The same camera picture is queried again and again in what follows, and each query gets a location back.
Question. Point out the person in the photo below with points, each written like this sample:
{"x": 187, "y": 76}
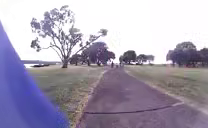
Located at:
{"x": 112, "y": 64}

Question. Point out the distant dark shore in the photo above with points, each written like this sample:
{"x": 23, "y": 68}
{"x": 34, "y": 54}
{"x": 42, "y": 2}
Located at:
{"x": 38, "y": 62}

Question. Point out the group of dark trees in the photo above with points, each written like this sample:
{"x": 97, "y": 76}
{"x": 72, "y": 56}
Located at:
{"x": 185, "y": 55}

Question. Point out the large spreading tree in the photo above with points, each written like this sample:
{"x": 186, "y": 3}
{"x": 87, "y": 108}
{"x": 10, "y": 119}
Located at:
{"x": 64, "y": 61}

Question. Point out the dark dense tree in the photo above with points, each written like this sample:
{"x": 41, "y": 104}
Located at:
{"x": 97, "y": 53}

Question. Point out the group of small trees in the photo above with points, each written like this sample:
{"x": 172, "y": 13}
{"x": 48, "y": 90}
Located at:
{"x": 129, "y": 56}

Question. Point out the pale path edge strip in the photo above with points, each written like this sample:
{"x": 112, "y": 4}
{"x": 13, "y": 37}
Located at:
{"x": 91, "y": 90}

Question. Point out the pale water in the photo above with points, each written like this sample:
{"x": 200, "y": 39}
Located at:
{"x": 28, "y": 66}

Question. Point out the dark asphalt path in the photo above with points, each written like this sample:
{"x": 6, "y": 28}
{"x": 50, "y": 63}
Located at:
{"x": 125, "y": 96}

